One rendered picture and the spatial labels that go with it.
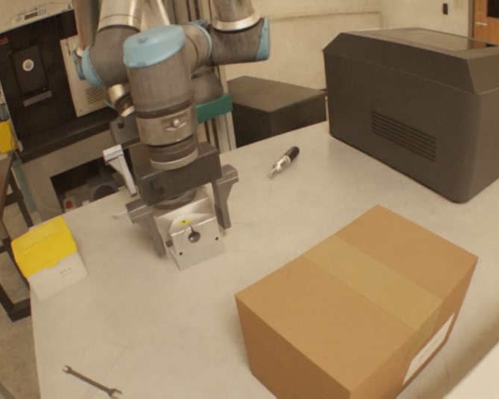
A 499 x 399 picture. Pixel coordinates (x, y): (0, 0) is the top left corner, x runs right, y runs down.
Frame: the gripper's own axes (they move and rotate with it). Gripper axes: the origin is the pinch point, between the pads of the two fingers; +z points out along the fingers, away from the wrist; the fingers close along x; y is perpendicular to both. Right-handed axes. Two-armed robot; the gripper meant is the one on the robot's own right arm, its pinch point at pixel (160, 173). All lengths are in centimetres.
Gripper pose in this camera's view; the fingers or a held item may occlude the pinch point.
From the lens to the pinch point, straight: 76.6
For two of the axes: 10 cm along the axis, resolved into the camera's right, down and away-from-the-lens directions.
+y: 3.1, -2.3, -9.2
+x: 8.6, -3.5, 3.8
